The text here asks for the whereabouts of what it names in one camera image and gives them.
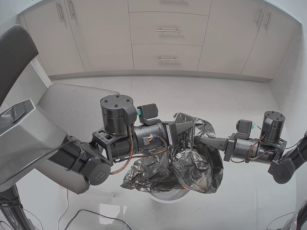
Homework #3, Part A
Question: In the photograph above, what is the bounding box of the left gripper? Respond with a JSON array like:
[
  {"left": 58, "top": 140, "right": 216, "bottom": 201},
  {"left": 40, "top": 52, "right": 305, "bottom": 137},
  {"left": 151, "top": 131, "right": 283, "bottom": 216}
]
[{"left": 133, "top": 121, "right": 194, "bottom": 156}]

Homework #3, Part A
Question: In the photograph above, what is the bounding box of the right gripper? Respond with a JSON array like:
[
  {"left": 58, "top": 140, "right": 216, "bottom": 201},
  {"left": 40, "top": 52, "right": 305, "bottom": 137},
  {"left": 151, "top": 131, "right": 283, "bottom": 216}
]
[{"left": 200, "top": 133, "right": 259, "bottom": 163}]

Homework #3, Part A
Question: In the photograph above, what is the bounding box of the black plastic bag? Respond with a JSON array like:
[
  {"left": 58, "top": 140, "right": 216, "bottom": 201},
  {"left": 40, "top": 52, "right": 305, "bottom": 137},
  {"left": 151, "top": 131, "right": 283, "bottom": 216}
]
[{"left": 120, "top": 112, "right": 224, "bottom": 194}]

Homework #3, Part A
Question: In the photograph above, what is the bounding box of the white trash bin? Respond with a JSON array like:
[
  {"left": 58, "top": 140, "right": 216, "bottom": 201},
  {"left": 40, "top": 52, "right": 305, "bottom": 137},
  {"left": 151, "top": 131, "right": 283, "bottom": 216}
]
[{"left": 149, "top": 187, "right": 190, "bottom": 203}]

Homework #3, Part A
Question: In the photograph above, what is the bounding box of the beige cabinet with drawers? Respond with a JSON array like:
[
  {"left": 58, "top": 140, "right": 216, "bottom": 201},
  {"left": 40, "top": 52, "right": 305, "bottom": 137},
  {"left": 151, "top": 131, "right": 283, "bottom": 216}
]
[{"left": 17, "top": 0, "right": 302, "bottom": 83}]

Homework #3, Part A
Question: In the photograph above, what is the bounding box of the grey chair with white legs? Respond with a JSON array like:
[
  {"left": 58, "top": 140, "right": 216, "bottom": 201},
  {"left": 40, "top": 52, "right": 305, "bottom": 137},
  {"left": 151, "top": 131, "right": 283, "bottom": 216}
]
[{"left": 0, "top": 24, "right": 120, "bottom": 198}]

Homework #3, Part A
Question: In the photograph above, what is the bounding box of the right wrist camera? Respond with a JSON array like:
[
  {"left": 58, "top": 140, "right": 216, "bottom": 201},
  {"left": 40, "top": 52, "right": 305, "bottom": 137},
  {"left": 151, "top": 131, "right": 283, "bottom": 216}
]
[{"left": 230, "top": 119, "right": 254, "bottom": 140}]

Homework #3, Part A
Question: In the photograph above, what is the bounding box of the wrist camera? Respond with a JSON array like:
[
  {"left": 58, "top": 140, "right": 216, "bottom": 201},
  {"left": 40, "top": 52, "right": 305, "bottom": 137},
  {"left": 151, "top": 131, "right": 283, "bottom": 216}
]
[
  {"left": 230, "top": 119, "right": 254, "bottom": 140},
  {"left": 136, "top": 103, "right": 163, "bottom": 127}
]

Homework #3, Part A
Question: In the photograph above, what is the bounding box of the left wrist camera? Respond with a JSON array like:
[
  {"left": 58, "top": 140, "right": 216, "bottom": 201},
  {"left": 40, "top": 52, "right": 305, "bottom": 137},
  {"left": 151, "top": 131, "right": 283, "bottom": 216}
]
[{"left": 136, "top": 103, "right": 163, "bottom": 127}]

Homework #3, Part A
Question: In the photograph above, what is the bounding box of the black cable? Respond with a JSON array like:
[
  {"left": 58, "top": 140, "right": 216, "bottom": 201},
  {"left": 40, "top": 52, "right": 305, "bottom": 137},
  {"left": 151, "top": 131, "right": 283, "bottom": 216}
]
[
  {"left": 0, "top": 136, "right": 85, "bottom": 185},
  {"left": 266, "top": 212, "right": 296, "bottom": 230},
  {"left": 70, "top": 209, "right": 132, "bottom": 230},
  {"left": 285, "top": 138, "right": 304, "bottom": 149}
]

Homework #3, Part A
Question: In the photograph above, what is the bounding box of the white cable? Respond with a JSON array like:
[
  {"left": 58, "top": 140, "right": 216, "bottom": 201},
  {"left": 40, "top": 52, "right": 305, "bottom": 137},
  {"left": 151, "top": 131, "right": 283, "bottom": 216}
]
[{"left": 55, "top": 188, "right": 70, "bottom": 230}]

